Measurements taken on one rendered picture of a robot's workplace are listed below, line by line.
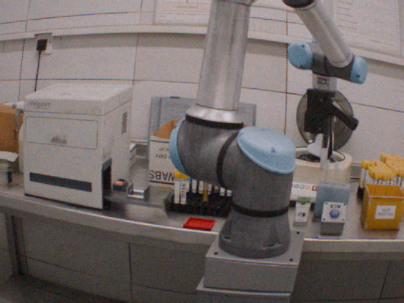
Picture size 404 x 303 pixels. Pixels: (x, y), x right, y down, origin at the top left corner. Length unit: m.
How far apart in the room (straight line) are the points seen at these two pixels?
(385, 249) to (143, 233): 0.67
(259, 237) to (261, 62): 1.05
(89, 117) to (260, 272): 0.67
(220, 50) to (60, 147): 0.63
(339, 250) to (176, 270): 0.97
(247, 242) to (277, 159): 0.17
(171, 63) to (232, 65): 0.98
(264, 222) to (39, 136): 0.76
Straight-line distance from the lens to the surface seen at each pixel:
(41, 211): 1.88
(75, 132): 1.82
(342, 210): 1.73
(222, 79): 1.40
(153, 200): 1.83
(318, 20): 1.44
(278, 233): 1.38
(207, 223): 1.79
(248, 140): 1.33
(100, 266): 2.65
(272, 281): 1.38
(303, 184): 2.00
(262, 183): 1.33
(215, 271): 1.38
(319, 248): 1.73
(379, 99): 2.32
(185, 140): 1.43
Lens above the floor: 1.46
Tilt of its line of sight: 13 degrees down
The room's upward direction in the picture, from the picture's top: 3 degrees clockwise
